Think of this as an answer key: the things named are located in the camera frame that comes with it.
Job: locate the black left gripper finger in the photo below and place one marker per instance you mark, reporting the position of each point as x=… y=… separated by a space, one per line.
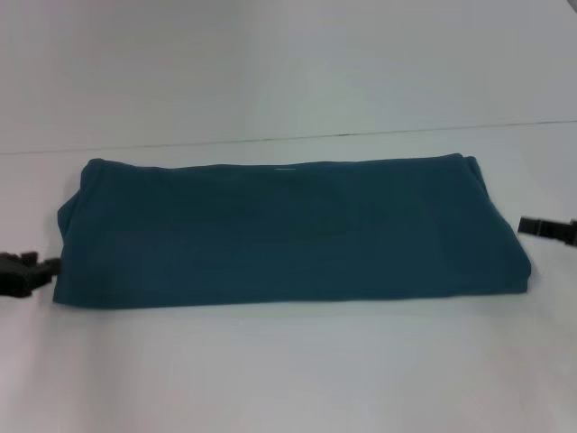
x=47 y=270

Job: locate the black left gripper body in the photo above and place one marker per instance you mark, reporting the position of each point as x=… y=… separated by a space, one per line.
x=15 y=275

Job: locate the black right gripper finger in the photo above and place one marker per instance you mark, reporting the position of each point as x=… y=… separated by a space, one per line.
x=527 y=224

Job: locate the teal blue t-shirt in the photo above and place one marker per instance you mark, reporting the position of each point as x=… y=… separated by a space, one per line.
x=293 y=234

